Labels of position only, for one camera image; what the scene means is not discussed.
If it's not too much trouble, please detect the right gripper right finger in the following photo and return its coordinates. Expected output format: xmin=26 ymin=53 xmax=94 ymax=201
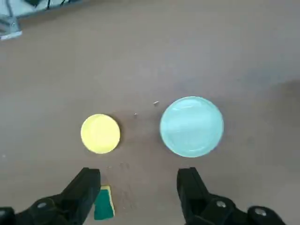
xmin=176 ymin=167 xmax=287 ymax=225

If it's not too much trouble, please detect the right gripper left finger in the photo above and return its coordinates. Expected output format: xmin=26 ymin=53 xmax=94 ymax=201
xmin=0 ymin=167 xmax=101 ymax=225

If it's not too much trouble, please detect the green and yellow sponge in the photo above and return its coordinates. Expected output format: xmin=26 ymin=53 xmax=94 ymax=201
xmin=93 ymin=185 xmax=115 ymax=221

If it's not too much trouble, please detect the small yellow dish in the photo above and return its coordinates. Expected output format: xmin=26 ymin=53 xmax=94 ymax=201
xmin=80 ymin=113 xmax=121 ymax=155

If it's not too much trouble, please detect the pale green plate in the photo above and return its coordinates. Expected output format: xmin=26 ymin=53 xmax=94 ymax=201
xmin=159 ymin=96 xmax=225 ymax=158

